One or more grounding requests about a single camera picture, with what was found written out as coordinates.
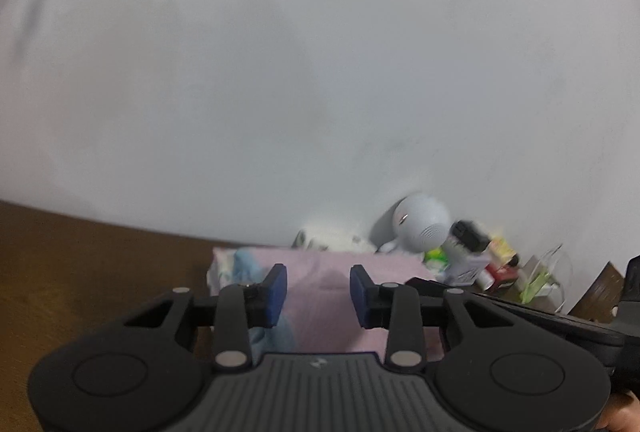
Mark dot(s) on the person's right hand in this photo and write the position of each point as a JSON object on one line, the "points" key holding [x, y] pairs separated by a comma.
{"points": [[622, 414]]}

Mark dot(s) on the black red box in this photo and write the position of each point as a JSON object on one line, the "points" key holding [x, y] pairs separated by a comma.
{"points": [[500, 274]]}

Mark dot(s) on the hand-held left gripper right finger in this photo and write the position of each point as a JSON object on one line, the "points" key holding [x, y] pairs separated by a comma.
{"points": [[357, 299]]}

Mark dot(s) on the cream green-flower folded cloth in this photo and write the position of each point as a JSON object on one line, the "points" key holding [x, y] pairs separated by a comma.
{"points": [[340, 242]]}

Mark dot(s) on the white robot speaker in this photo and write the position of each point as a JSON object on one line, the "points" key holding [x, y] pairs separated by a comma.
{"points": [[420, 222]]}

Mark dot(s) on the pink blue mesh garment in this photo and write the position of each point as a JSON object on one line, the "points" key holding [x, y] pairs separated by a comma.
{"points": [[320, 302]]}

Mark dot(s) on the yellow small box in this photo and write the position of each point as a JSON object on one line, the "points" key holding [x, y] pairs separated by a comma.
{"points": [[502, 249]]}

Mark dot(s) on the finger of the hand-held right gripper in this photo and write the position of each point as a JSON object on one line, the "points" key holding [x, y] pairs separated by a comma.
{"points": [[560, 327]]}

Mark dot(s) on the brown cardboard box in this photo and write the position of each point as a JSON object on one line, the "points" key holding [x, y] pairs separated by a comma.
{"points": [[602, 287]]}

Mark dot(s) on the green white small boxes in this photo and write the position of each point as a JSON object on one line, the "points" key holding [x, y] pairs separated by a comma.
{"points": [[436, 256]]}

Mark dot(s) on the green liquid bottle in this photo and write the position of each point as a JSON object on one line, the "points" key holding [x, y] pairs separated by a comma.
{"points": [[535, 284]]}

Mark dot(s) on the grey tin box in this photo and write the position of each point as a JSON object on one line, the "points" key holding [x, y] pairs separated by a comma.
{"points": [[462, 264]]}

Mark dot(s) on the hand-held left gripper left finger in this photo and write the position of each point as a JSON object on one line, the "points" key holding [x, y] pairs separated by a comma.
{"points": [[277, 299]]}

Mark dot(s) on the black charger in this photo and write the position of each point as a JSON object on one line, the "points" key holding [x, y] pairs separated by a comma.
{"points": [[467, 234]]}

